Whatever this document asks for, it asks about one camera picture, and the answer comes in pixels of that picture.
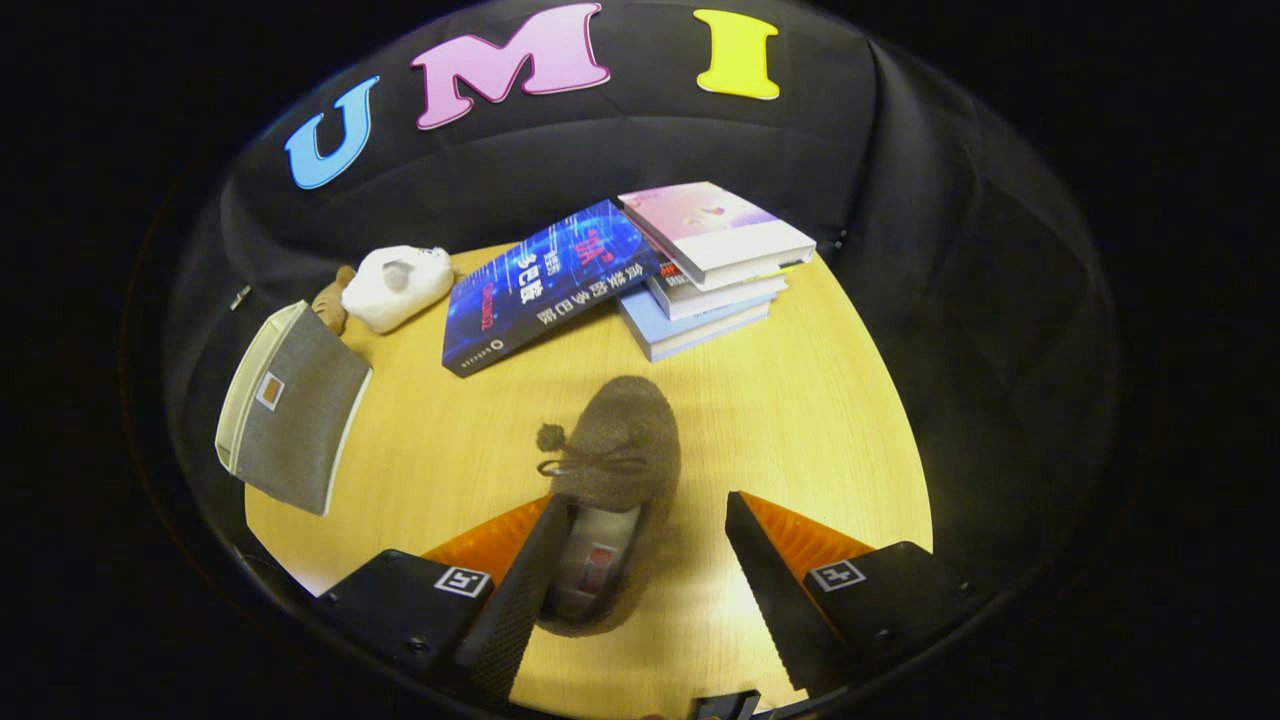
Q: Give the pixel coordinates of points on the pink and white book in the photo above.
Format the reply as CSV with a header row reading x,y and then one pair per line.
x,y
710,230

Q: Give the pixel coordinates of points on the grey fabric storage box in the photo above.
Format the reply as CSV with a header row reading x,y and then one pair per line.
x,y
300,430

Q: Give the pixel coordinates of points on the white book with grey spine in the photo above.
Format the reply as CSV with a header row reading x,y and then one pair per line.
x,y
715,297

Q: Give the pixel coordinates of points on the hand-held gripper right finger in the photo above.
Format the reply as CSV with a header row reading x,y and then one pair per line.
x,y
775,600

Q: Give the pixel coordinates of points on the silver clip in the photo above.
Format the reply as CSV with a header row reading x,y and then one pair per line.
x,y
240,297

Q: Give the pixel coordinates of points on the dark blue book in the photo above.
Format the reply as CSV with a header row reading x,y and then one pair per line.
x,y
540,290

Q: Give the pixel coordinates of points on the brown fuzzy shoe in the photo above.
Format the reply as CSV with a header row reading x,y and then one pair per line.
x,y
625,440

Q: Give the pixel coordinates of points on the brown plush toy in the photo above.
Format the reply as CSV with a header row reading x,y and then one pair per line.
x,y
330,305

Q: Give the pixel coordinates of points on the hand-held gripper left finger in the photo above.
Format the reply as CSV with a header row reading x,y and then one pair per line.
x,y
520,600

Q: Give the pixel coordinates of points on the white plush toy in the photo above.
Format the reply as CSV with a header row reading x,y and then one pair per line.
x,y
395,290

